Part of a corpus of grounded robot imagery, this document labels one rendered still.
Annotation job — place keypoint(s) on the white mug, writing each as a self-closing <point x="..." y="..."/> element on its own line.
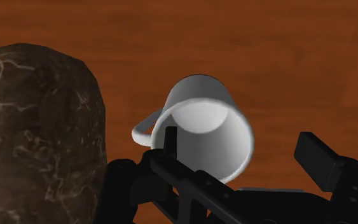
<point x="209" y="139"/>

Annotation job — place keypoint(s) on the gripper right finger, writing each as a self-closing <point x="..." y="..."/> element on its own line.
<point x="349" y="183"/>

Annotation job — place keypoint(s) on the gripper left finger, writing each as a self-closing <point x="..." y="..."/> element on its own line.
<point x="178" y="186"/>

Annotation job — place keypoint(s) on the dark marble robot stand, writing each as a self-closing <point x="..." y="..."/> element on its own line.
<point x="36" y="133"/>

